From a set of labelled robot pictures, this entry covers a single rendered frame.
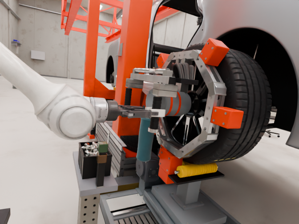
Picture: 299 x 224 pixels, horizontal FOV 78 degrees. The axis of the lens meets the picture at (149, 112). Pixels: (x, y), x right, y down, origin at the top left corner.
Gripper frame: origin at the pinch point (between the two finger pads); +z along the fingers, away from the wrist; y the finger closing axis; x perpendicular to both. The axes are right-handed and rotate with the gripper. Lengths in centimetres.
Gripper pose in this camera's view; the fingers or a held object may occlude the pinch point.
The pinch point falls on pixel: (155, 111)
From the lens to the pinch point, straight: 75.8
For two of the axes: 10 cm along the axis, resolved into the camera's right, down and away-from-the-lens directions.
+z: 8.9, 0.3, 4.5
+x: 1.2, -9.8, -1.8
